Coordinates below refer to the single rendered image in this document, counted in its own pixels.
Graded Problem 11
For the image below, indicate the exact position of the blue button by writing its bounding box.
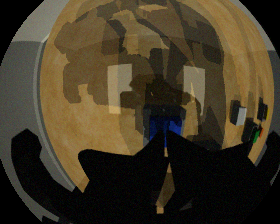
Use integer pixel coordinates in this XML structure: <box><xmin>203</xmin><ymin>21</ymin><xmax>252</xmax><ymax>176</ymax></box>
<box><xmin>144</xmin><ymin>104</ymin><xmax>187</xmax><ymax>147</ymax></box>

